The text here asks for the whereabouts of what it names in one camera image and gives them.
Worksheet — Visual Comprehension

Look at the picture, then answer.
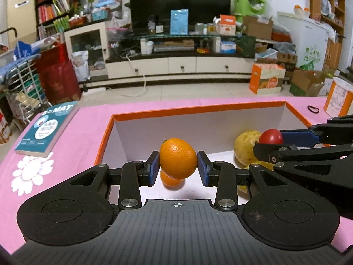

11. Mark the brown cardboard box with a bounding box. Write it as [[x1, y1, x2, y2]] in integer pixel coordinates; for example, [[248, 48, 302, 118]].
[[243, 15, 273, 40]]

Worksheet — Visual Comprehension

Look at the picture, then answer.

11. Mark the bookshelf with books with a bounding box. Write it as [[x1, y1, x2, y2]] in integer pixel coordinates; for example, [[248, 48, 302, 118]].
[[34, 0, 72, 40]]

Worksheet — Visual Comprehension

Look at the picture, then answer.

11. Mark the open cardboard box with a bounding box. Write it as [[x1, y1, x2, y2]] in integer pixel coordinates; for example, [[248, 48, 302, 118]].
[[289, 69, 335, 97]]

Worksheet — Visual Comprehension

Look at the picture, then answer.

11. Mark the blue white tissue box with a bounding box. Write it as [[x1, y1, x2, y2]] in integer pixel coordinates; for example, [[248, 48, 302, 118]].
[[220, 41, 237, 54]]

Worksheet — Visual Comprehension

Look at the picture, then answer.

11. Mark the blue packet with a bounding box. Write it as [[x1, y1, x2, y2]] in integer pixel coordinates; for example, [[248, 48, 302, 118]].
[[170, 9, 189, 35]]

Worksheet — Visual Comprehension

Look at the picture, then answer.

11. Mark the yellow pear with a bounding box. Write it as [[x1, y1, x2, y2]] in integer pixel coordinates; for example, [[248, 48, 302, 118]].
[[234, 130, 262, 166]]

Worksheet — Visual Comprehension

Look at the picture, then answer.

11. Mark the white glass door cabinet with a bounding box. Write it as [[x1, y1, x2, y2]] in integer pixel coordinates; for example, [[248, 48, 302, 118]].
[[64, 21, 109, 78]]

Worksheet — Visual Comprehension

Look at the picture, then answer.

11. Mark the orange with green stem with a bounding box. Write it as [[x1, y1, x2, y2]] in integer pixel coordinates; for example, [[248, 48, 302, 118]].
[[159, 138, 197, 180]]

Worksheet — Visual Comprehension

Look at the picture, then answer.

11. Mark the blue shopping bag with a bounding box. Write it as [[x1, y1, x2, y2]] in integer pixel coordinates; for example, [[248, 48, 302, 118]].
[[14, 41, 39, 60]]

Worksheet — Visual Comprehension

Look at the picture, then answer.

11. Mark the small orange white box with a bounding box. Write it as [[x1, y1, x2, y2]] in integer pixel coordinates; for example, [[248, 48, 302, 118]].
[[218, 15, 237, 35]]

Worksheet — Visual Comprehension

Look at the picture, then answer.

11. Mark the yellow lemon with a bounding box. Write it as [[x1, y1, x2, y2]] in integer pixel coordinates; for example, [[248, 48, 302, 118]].
[[238, 160, 276, 196]]

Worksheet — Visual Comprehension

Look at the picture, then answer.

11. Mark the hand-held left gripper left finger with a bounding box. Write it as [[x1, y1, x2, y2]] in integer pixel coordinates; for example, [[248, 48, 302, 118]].
[[68, 150, 160, 210]]

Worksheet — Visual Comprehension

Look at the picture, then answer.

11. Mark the white refrigerator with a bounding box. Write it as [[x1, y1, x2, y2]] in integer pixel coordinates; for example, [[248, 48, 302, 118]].
[[277, 11, 337, 71]]

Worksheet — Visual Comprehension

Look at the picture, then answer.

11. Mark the orange fruit carton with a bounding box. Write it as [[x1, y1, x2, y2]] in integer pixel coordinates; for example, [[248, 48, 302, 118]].
[[249, 63, 286, 95]]

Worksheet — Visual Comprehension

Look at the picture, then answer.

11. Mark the red cherry tomato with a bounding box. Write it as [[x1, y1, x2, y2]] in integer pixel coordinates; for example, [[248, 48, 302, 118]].
[[259, 128, 284, 144]]

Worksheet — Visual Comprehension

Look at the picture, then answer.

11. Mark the red gift bag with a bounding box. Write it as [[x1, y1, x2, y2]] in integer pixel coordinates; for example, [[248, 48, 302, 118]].
[[34, 43, 82, 105]]

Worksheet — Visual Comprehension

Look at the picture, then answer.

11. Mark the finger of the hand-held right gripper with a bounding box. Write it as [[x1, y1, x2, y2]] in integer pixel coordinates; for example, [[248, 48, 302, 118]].
[[278, 115, 353, 147], [253, 142, 353, 191]]

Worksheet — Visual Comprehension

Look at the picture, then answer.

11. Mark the orange cardboard box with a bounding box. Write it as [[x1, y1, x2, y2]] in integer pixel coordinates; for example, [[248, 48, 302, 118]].
[[94, 101, 331, 199]]

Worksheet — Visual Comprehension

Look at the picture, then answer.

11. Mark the white tv cabinet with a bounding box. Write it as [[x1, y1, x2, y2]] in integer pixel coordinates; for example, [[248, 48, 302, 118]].
[[105, 32, 257, 79]]

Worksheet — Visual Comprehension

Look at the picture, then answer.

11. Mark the wooden shelf unit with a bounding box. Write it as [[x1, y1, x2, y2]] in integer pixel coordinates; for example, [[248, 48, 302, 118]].
[[309, 0, 346, 53]]

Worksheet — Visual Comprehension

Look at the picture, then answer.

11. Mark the red white patterned carton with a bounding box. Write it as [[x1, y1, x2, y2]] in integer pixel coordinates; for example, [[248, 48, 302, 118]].
[[0, 108, 13, 144]]

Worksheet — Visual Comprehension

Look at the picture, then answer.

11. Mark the white plastic bag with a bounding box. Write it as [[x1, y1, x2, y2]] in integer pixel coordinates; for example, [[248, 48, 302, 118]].
[[71, 50, 90, 82]]

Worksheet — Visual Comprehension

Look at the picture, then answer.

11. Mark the teal book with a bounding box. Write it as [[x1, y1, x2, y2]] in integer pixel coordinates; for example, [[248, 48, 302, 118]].
[[14, 101, 80, 158]]

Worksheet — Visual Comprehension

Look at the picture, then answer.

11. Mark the standing air conditioner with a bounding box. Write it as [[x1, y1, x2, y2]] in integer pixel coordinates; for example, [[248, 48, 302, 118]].
[[7, 0, 38, 49]]

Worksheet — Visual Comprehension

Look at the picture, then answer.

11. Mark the dark green bag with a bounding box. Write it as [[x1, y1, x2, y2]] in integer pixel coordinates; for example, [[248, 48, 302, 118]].
[[236, 34, 257, 58]]

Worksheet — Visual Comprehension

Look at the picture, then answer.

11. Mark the metal shopping cart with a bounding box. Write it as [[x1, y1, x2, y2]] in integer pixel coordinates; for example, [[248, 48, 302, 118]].
[[0, 28, 53, 125]]

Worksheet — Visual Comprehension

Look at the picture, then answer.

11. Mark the orange white canister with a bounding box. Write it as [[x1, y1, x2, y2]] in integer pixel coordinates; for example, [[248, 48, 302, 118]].
[[323, 77, 353, 118]]

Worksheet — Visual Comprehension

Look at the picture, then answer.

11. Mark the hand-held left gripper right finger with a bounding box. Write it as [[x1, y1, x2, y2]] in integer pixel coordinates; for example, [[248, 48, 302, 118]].
[[197, 150, 293, 211]]

